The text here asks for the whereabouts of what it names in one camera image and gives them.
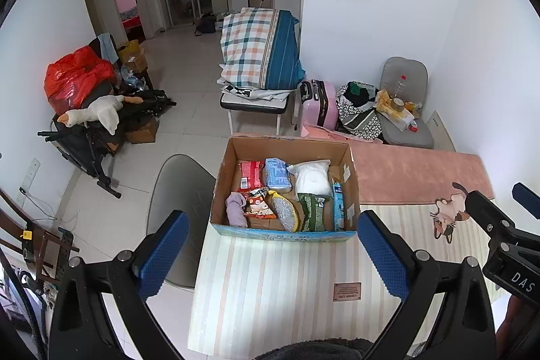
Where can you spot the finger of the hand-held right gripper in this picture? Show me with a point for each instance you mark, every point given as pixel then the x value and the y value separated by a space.
pixel 483 208
pixel 527 195

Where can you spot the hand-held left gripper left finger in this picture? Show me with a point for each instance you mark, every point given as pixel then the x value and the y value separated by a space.
pixel 164 254

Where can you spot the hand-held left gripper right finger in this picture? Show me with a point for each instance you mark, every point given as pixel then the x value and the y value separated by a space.
pixel 382 254

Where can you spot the blue white tube packet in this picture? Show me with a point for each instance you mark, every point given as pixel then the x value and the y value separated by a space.
pixel 337 206

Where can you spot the green packet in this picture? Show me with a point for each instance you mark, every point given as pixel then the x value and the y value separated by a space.
pixel 312 210

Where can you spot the purple sock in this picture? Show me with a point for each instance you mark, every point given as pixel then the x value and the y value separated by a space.
pixel 236 208

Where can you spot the white plastic bag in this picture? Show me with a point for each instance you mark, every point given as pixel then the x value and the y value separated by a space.
pixel 312 178

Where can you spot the orange snack packet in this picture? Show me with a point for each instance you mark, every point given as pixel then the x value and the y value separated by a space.
pixel 259 206

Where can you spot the yellow mesh scrubber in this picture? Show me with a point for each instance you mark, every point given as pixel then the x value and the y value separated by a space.
pixel 284 210

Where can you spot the red snack packet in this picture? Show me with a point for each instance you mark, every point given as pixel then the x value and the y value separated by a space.
pixel 251 173

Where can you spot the blue tissue pack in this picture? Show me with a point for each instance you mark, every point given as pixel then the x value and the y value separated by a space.
pixel 278 174

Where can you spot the person's right forearm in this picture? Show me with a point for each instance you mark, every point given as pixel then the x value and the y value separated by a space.
pixel 508 326

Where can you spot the grey shell chair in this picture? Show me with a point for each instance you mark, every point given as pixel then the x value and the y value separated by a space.
pixel 181 216

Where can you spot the white leaning board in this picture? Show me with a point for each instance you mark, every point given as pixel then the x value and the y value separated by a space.
pixel 441 130

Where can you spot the black perforated bar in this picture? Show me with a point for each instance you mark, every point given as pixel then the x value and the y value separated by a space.
pixel 64 254

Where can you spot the small red white box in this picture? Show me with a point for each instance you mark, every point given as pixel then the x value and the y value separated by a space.
pixel 413 126

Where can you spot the dark fleece clothing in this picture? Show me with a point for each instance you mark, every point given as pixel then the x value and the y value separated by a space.
pixel 312 349

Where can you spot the white flat box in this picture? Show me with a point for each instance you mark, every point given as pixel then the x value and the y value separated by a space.
pixel 398 118

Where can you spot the yellow packet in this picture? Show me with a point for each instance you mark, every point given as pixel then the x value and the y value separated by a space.
pixel 412 105

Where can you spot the wooden chair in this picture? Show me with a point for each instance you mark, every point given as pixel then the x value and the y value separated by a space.
pixel 40 246

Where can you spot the brown cardboard box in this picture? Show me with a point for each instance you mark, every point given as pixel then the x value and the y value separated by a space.
pixel 143 131

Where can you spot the brown tape roll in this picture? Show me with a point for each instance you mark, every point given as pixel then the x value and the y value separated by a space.
pixel 397 102

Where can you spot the black folded stroller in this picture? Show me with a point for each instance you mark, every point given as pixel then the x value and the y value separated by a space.
pixel 80 145

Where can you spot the black white patterned bag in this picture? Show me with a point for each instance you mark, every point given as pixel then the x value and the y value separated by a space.
pixel 358 115

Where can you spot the yellow cloth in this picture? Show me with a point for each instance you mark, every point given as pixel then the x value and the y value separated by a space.
pixel 384 100

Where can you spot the clear plastic bottle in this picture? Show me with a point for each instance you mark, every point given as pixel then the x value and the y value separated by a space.
pixel 401 86

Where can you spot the white goose plush toy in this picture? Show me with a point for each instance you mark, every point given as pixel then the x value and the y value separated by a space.
pixel 101 113

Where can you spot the grey padded chair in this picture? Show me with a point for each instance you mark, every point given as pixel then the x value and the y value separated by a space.
pixel 405 67

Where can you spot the pink suitcase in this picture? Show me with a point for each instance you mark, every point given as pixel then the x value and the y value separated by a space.
pixel 320 105

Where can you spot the black bench with white legs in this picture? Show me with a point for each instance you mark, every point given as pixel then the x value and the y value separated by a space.
pixel 253 105

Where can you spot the white folded sheet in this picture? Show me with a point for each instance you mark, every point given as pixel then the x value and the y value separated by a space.
pixel 240 92

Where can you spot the red plastic bag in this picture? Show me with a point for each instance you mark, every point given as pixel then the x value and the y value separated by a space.
pixel 71 77

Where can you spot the yellow bag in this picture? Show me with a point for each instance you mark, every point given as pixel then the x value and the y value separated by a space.
pixel 131 54

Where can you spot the blue towel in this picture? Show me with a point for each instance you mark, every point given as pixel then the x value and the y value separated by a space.
pixel 109 47

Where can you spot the plaid quilt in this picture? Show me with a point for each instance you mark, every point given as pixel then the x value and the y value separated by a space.
pixel 253 43

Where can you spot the black floor bag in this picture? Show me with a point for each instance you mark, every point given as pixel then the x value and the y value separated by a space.
pixel 205 24

